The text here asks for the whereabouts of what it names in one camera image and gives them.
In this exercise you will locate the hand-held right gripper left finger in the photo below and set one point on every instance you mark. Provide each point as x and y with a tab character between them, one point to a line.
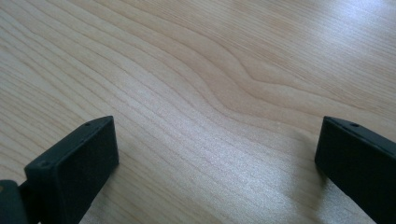
74	171

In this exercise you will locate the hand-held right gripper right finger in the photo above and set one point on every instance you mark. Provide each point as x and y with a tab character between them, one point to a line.
358	165

